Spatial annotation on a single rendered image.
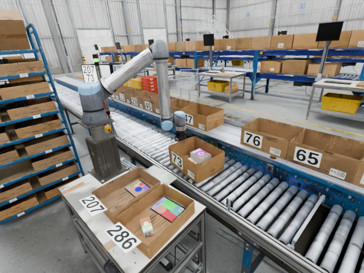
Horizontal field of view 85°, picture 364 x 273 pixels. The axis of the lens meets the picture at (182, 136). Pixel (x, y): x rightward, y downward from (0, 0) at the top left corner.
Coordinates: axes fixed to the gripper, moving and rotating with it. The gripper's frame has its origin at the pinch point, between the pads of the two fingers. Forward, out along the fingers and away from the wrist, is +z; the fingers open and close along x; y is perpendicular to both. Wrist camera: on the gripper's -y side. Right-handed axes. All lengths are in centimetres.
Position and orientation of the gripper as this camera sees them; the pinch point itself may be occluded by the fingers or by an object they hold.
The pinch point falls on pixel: (183, 148)
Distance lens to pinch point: 190.0
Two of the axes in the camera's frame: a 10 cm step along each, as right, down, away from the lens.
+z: 0.6, 9.0, 4.3
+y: -7.4, 3.3, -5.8
